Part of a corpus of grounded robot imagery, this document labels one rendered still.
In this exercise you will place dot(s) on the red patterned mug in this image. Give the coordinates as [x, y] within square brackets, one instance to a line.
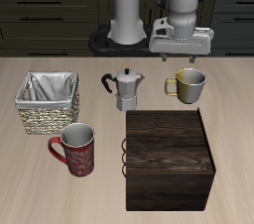
[77, 150]

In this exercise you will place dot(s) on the dark wooden cabinet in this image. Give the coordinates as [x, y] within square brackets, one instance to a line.
[168, 158]

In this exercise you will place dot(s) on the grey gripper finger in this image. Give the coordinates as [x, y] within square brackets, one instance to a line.
[163, 57]
[192, 58]

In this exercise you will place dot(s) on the white and yellow mug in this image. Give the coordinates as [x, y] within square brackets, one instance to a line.
[190, 86]

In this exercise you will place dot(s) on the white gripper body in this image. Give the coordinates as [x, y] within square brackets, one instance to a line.
[180, 45]

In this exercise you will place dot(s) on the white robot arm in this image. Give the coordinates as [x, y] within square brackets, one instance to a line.
[127, 13]

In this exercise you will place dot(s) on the dark kitchen cupboards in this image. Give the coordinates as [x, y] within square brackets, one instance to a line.
[43, 20]

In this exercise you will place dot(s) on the woven basket with white liner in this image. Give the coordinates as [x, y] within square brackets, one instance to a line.
[48, 102]

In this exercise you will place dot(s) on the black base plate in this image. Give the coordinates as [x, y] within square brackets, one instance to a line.
[99, 41]

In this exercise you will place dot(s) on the silver moka pot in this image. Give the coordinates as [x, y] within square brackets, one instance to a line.
[127, 90]

